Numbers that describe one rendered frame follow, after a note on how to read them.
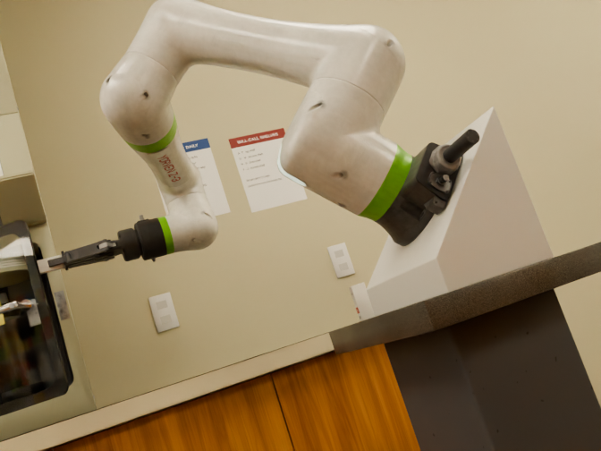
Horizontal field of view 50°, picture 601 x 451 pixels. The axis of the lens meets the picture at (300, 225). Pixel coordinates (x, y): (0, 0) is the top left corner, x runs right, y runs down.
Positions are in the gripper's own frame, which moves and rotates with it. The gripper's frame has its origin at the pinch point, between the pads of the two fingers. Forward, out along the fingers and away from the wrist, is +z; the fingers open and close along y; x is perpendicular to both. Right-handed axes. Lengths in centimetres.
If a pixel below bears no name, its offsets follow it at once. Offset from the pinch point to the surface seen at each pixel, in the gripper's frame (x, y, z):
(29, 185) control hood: -20.1, -2.1, -0.3
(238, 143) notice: -38, -54, -68
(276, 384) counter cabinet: 41, 15, -38
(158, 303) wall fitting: 9, -54, -27
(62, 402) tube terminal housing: 29.9, -11.6, 4.9
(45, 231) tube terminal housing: -11.0, -11.5, -1.0
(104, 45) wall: -82, -55, -34
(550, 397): 52, 73, -61
